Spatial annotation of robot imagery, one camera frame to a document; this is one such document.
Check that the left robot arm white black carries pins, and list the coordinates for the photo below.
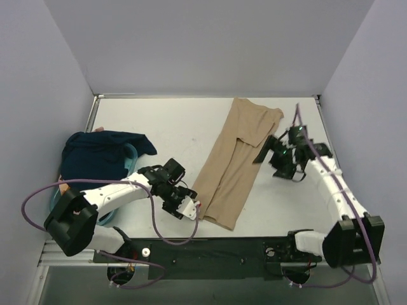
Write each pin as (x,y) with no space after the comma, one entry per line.
(73,222)

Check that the pink patterned t shirt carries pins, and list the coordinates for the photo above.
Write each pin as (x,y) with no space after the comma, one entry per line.
(64,187)

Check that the navy blue t shirt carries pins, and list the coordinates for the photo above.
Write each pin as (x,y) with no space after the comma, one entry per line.
(101,155)

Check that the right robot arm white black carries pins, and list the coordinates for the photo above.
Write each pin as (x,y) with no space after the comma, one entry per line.
(356,236)

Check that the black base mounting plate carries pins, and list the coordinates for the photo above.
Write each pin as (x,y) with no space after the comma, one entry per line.
(206,270)

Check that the beige t shirt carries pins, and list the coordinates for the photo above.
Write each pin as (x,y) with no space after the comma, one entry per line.
(227,177)

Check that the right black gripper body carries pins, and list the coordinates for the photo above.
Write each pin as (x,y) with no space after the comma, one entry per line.
(275,149)

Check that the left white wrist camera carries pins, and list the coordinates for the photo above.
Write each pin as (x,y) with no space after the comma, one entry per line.
(189,208)

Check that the teal plastic basket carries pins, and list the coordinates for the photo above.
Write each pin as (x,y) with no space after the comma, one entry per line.
(130,160)

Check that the aluminium frame rail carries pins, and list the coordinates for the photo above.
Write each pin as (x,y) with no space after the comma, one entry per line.
(63,254)

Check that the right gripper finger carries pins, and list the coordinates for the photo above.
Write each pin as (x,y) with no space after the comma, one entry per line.
(285,173)
(267,146)

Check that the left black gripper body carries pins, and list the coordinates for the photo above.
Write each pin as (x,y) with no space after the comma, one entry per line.
(177,201)

